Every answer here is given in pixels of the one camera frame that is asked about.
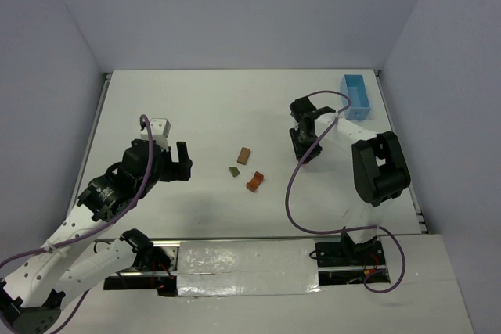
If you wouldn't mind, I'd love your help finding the light wood rectangular block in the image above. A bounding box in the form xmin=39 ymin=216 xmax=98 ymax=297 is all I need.
xmin=237 ymin=147 xmax=251 ymax=165

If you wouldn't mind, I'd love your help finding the orange wood arch block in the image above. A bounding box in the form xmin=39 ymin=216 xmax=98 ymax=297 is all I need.
xmin=246 ymin=171 xmax=264 ymax=192

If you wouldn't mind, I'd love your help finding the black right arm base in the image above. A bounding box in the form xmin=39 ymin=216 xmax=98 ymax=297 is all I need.
xmin=309 ymin=235 xmax=390 ymax=286

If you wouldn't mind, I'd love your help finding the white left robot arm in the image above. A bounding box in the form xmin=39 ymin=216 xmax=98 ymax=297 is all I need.
xmin=1 ymin=139 xmax=193 ymax=333

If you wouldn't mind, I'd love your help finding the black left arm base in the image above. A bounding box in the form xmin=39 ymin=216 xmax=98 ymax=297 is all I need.
xmin=103 ymin=241 xmax=180 ymax=297

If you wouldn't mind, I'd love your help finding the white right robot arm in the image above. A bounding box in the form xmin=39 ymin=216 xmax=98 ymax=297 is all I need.
xmin=289 ymin=96 xmax=411 ymax=267

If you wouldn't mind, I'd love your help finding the green wood triangle block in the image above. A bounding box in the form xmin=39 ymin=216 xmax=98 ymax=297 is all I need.
xmin=229 ymin=167 xmax=240 ymax=178

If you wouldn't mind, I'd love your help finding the blue plastic box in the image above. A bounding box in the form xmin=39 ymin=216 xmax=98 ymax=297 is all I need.
xmin=340 ymin=75 xmax=371 ymax=121

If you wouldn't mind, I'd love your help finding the silver reflective tape sheet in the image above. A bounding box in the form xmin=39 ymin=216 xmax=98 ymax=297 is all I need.
xmin=177 ymin=239 xmax=320 ymax=297

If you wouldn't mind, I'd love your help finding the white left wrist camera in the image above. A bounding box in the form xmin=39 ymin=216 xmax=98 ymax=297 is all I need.
xmin=139 ymin=116 xmax=171 ymax=150

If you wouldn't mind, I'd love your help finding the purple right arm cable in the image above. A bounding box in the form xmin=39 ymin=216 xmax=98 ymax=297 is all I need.
xmin=284 ymin=91 xmax=406 ymax=294

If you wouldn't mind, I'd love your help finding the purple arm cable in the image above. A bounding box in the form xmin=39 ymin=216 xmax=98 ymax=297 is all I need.
xmin=0 ymin=114 xmax=156 ymax=334
xmin=284 ymin=91 xmax=406 ymax=294

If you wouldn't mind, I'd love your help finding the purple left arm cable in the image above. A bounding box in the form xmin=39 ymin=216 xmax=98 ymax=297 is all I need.
xmin=0 ymin=114 xmax=156 ymax=334

